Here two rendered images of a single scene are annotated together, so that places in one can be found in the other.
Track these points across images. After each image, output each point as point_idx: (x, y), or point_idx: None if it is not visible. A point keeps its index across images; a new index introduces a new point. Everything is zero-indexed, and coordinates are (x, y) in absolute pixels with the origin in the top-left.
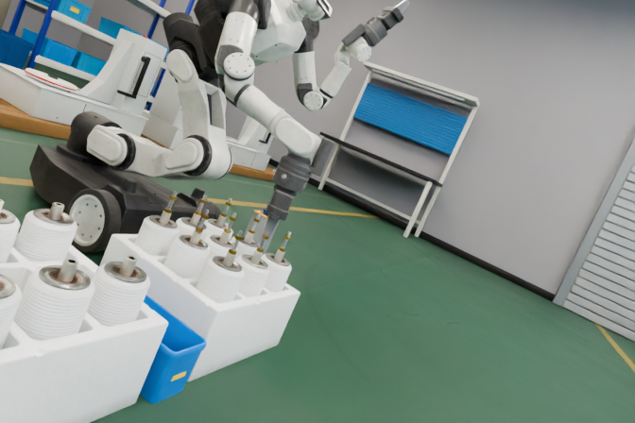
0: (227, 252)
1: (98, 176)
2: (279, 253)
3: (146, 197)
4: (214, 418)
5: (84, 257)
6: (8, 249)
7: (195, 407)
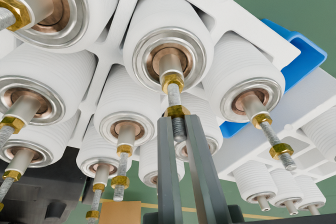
0: (155, 110)
1: (31, 212)
2: (39, 14)
3: (41, 196)
4: None
5: (243, 159)
6: (283, 177)
7: None
